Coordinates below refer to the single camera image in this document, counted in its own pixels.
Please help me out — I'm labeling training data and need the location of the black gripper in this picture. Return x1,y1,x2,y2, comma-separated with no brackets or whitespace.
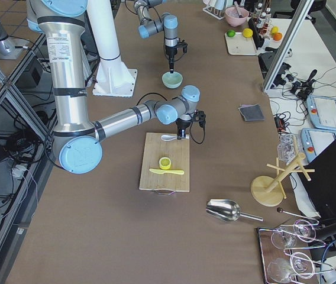
175,110,206,140
164,38,188,73

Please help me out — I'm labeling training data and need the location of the white ceramic spoon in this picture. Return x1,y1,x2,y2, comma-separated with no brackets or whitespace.
160,134,189,141

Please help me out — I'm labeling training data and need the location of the mint green bowl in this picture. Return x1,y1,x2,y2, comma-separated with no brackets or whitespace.
161,71,183,89

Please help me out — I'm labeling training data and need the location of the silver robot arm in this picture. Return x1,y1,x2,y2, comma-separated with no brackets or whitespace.
27,1,200,174
133,0,188,74

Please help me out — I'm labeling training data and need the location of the pink mixing bowl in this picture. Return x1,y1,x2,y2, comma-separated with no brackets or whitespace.
225,6,249,27

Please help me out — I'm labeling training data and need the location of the wooden cutting board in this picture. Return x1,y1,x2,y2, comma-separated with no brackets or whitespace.
139,133,190,193

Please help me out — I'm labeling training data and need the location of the yellow lemon slice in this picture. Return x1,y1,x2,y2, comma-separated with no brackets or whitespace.
159,157,172,170

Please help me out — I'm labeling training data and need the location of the yellow plastic knife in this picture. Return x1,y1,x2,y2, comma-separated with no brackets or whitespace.
149,168,185,175

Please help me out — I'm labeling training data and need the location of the green lime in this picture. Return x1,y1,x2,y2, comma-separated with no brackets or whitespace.
227,30,235,37

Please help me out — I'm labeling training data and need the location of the cream tray with bear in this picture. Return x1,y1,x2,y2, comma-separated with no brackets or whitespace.
224,32,257,56

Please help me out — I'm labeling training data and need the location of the white dish rack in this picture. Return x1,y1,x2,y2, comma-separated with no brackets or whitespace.
202,0,228,20

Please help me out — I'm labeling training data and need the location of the grey folded cloth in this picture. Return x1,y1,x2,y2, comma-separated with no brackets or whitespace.
238,104,265,122

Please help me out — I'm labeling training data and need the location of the metal scoop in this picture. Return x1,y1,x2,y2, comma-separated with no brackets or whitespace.
206,199,264,222

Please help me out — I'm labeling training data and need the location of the bottle caddy with bottles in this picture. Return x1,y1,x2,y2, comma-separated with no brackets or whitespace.
252,2,272,36

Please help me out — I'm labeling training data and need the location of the wooden mug tree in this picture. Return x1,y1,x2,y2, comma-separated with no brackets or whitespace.
250,138,316,207

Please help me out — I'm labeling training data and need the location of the clear plastic container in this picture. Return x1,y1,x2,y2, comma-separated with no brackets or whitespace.
277,134,303,164

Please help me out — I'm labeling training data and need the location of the orange fruit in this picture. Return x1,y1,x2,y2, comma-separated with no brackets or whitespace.
273,32,283,41

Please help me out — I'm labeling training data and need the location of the small brown-tipped stick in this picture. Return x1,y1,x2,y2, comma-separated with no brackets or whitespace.
276,207,316,221

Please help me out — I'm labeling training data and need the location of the black power adapters bundle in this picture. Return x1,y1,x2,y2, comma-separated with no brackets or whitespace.
271,63,317,101

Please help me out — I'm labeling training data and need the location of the lower teach pendant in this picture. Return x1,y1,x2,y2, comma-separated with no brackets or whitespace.
300,128,336,162

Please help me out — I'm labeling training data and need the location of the teach pendant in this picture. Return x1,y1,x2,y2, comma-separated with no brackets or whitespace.
306,95,336,131
300,128,336,162

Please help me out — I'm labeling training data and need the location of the upper teach pendant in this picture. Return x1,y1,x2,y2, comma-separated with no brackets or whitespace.
306,95,336,131

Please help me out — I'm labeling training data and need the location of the upper wine glass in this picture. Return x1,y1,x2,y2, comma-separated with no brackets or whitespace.
271,219,316,249

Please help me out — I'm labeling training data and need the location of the wine glass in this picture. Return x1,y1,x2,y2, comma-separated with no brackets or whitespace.
266,252,315,283
271,219,316,249

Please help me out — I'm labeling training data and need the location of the black monitor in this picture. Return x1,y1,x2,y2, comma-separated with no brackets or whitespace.
301,139,336,218

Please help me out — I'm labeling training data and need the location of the lower wine glass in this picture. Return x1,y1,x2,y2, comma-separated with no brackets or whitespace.
266,252,315,283

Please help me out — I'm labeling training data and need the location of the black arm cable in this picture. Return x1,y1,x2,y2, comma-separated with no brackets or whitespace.
137,92,206,146
144,0,189,63

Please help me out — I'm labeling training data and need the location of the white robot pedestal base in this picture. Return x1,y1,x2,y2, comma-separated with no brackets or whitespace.
86,0,137,98

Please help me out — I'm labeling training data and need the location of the aluminium frame post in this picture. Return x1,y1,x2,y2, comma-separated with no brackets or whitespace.
261,0,314,92

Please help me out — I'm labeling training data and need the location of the wire glass rack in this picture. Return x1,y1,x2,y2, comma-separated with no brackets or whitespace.
257,220,336,283

